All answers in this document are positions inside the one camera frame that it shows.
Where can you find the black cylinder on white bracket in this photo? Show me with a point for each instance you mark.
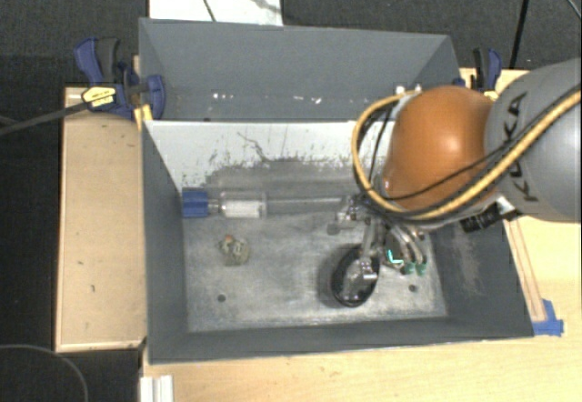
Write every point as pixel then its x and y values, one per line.
pixel 479 219

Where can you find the clear tube with blue cap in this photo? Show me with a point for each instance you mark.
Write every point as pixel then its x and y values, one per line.
pixel 245 205

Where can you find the pale wood board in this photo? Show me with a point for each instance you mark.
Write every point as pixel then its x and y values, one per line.
pixel 100 218

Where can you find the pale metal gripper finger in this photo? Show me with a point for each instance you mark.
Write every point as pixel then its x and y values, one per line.
pixel 370 272
pixel 353 285

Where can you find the grey metal bin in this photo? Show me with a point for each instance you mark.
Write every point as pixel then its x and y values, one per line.
pixel 273 264

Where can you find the grey-green crumpled lump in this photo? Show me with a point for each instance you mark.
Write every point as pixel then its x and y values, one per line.
pixel 234 250

